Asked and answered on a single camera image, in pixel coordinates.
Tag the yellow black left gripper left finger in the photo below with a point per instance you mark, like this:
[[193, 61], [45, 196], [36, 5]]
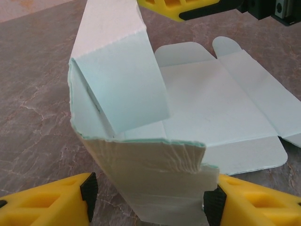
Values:
[[47, 200]]

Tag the light teal paper box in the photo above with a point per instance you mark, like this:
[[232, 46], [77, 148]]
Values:
[[211, 106]]

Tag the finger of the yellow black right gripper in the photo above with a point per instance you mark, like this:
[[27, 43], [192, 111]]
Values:
[[169, 8]]

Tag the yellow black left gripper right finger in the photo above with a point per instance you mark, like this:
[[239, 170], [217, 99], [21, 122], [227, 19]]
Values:
[[258, 202]]

